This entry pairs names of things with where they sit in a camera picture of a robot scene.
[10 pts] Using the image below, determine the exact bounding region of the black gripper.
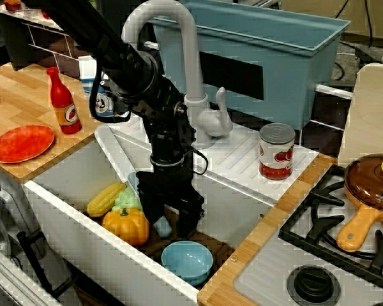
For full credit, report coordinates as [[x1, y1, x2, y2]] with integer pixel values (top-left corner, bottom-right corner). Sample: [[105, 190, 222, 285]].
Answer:
[[136, 160, 206, 239]]

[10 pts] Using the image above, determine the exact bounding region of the light blue plastic bowl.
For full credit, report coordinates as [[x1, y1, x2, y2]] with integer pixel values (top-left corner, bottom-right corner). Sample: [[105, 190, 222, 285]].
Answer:
[[161, 240, 214, 287]]

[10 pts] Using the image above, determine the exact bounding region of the yellow toy bell pepper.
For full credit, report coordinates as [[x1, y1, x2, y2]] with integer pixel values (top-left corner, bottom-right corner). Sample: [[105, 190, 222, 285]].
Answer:
[[101, 207, 151, 246]]

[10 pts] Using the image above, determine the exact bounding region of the green toy lettuce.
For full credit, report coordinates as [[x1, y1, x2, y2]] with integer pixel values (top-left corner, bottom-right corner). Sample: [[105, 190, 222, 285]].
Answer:
[[110, 187, 144, 213]]

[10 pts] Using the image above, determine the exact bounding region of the yellow toy corn cob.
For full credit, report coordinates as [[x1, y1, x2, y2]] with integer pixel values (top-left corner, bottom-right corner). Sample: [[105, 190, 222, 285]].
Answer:
[[86, 182, 127, 218]]

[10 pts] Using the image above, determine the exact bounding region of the white toy sink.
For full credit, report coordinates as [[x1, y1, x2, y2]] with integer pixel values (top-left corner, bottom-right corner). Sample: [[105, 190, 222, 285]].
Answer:
[[24, 122, 320, 300]]

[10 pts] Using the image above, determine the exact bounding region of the tomato toy can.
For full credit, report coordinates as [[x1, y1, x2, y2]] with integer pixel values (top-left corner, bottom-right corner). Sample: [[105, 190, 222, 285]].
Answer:
[[259, 122, 296, 181]]

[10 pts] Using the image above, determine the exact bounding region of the black clamp bar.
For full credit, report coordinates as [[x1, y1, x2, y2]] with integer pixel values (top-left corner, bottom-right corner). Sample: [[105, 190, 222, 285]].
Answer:
[[15, 229, 73, 300]]

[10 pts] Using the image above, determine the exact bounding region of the black stove grate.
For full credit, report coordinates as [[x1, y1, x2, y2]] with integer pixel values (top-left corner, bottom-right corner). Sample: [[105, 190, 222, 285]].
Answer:
[[278, 164, 383, 287]]

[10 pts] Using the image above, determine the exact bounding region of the red hot sauce bottle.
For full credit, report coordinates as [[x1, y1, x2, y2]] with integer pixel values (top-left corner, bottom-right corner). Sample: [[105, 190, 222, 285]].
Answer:
[[46, 66, 83, 135]]

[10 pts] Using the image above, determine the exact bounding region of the grey toy faucet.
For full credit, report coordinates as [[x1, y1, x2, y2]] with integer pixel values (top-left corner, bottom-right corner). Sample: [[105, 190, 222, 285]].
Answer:
[[121, 0, 234, 150]]

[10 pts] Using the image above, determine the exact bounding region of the black stove knob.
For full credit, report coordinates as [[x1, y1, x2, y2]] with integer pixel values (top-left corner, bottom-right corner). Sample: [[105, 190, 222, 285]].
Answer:
[[286, 264, 342, 305]]

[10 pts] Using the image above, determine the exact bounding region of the blue white milk carton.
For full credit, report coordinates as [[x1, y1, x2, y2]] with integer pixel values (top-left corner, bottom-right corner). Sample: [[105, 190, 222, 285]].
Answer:
[[79, 55, 119, 118]]

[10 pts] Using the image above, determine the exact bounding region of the red round plate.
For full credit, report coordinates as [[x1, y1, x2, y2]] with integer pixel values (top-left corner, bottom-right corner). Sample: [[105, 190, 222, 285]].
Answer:
[[0, 124, 56, 164]]

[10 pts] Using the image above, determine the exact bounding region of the orange toy pan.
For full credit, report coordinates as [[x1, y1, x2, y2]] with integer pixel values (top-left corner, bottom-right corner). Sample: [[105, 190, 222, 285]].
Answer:
[[336, 187, 383, 253]]

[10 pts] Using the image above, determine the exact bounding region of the teal plastic bin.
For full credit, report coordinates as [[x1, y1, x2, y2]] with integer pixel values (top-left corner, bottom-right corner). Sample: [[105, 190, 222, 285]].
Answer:
[[151, 0, 352, 131]]

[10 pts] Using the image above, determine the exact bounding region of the brown pan lid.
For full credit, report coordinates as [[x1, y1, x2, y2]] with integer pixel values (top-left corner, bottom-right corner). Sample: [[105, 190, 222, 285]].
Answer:
[[343, 153, 383, 205]]

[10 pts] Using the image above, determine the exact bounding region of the light wooden board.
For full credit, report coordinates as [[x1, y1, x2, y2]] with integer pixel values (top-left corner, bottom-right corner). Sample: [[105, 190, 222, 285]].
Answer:
[[337, 62, 383, 167]]

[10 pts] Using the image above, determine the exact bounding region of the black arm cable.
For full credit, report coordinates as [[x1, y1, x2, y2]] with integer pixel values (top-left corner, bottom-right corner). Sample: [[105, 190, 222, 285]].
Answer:
[[188, 147, 209, 175], [89, 66, 132, 124]]

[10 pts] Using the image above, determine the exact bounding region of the black floor cable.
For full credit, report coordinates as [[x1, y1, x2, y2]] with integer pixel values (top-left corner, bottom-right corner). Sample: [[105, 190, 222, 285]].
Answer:
[[363, 0, 376, 49]]

